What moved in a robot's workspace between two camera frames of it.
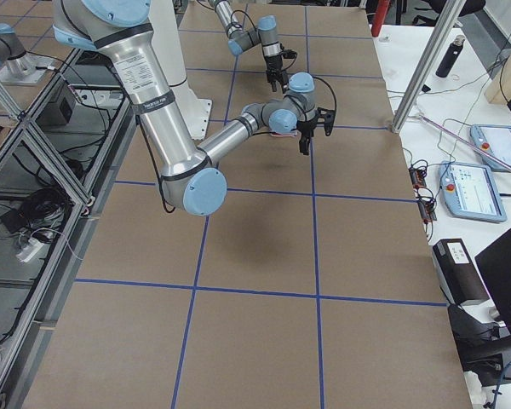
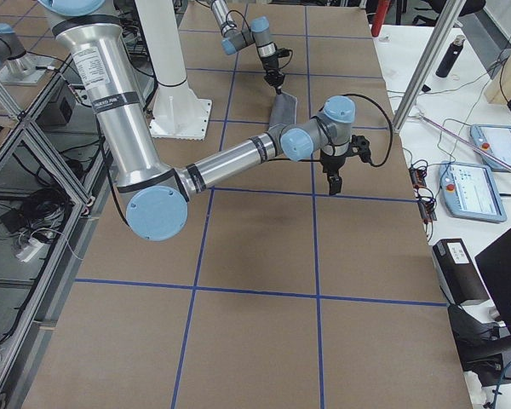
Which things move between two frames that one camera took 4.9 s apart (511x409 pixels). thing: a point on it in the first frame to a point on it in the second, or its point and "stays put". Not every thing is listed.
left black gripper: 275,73 stays put
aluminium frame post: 448,12 stays put
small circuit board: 417,177 stays put
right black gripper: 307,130 to 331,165
